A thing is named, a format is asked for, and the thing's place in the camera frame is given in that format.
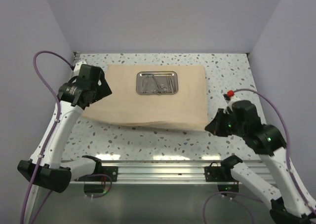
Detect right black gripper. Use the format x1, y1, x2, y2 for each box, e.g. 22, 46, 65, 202
205, 107, 245, 137

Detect beige surgical drape cloth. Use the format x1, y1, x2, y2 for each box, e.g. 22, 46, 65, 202
82, 64, 209, 131

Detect stainless steel instrument tray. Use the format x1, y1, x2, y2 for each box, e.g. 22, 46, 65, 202
136, 71, 178, 96

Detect steel forceps with rings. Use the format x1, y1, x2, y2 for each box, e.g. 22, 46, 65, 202
153, 76, 164, 94

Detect steel tweezers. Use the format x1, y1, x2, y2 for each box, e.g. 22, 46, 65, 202
142, 75, 149, 94

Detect steel surgical scissors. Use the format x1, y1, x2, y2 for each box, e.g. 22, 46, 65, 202
166, 76, 173, 94

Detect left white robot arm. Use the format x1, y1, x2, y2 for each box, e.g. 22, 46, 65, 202
17, 64, 112, 193

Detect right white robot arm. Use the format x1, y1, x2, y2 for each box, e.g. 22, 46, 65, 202
204, 96, 316, 224

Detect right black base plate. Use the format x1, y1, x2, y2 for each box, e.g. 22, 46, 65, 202
204, 162, 236, 182

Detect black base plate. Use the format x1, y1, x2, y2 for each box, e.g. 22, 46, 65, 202
204, 162, 236, 182
76, 166, 119, 182

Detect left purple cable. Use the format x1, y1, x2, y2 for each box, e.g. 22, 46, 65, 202
19, 50, 113, 224

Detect purple cable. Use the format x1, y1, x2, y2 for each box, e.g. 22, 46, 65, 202
203, 88, 316, 224
19, 50, 113, 224

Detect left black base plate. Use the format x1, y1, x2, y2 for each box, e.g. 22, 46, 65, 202
76, 166, 119, 182

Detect aluminium extrusion rail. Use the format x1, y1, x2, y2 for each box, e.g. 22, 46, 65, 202
32, 161, 279, 185

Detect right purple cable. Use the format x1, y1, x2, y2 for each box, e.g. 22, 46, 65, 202
203, 88, 316, 224

